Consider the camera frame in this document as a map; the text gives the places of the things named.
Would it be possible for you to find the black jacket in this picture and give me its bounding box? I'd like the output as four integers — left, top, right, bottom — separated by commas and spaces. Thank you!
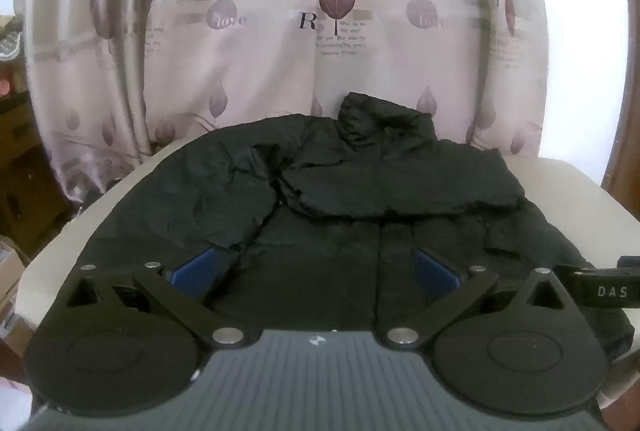
65, 91, 633, 362

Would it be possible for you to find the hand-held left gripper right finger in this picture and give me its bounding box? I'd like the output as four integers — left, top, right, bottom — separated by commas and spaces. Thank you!
377, 248, 577, 353

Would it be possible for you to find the small printed carton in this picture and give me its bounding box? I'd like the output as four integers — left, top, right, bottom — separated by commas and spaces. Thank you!
0, 236, 27, 343

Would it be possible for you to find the brown cardboard box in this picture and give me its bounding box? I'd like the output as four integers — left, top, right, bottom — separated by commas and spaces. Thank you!
0, 104, 67, 257

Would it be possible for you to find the leaf print curtain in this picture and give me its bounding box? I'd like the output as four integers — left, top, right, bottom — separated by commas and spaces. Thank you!
12, 0, 548, 207

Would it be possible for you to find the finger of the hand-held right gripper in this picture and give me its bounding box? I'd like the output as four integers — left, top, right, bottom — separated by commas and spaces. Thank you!
570, 265, 597, 308

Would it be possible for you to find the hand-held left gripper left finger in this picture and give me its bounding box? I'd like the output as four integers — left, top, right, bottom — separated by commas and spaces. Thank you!
63, 246, 259, 355

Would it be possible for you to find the patterned fabric item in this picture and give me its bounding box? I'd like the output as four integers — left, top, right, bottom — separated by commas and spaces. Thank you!
0, 17, 24, 62

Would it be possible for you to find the brown wooden door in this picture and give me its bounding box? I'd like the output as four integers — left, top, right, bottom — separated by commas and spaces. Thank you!
600, 61, 640, 212

